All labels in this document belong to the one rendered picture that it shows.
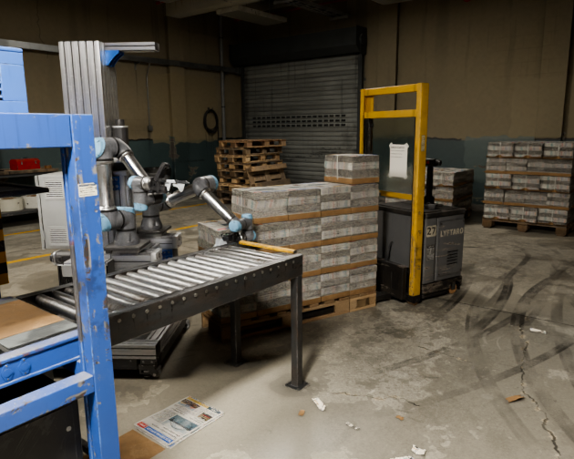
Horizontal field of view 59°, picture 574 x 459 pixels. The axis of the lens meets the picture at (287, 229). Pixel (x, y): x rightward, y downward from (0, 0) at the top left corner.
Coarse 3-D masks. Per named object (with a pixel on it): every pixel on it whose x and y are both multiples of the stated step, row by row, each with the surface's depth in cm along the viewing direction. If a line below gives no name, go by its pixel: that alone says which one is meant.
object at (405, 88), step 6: (414, 84) 406; (366, 90) 454; (372, 90) 448; (378, 90) 441; (384, 90) 434; (390, 90) 429; (396, 90) 423; (402, 90) 417; (408, 90) 411; (414, 90) 406; (366, 96) 458
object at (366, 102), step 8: (368, 104) 463; (360, 112) 463; (360, 120) 464; (360, 128) 465; (368, 128) 461; (360, 136) 466; (368, 136) 463; (360, 144) 467; (368, 144) 464; (360, 152) 469; (368, 152) 465
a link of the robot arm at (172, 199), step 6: (210, 180) 344; (216, 180) 350; (210, 186) 343; (216, 186) 349; (174, 192) 359; (180, 192) 356; (186, 192) 353; (192, 192) 352; (168, 198) 361; (174, 198) 358; (180, 198) 357; (186, 198) 356; (168, 204) 361; (174, 204) 365; (162, 210) 365
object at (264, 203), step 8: (248, 192) 364; (256, 192) 358; (264, 192) 360; (272, 192) 363; (280, 192) 367; (288, 192) 370; (248, 200) 364; (256, 200) 358; (264, 200) 362; (272, 200) 365; (280, 200) 368; (248, 208) 365; (256, 208) 360; (264, 208) 363; (272, 208) 367; (280, 208) 370; (256, 216) 360; (264, 216) 363; (272, 216) 368
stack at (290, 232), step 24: (336, 216) 398; (264, 240) 366; (288, 240) 377; (312, 240) 390; (312, 264) 393; (336, 264) 405; (288, 288) 384; (312, 288) 396; (336, 288) 409; (216, 312) 366; (288, 312) 388; (336, 312) 413; (216, 336) 373
